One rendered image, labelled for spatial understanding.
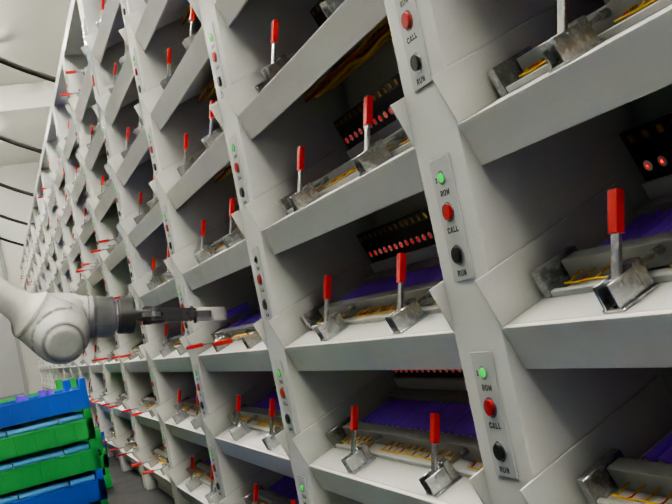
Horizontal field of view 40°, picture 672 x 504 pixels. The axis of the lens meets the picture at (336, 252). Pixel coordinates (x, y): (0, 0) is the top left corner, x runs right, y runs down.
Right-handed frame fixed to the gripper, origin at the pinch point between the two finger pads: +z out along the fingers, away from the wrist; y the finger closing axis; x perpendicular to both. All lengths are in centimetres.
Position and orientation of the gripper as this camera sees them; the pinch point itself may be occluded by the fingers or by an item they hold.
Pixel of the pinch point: (209, 314)
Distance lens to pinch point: 207.8
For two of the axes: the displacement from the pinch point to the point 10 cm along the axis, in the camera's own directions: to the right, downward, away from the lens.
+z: 9.5, 0.0, 3.3
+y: -3.2, 1.2, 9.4
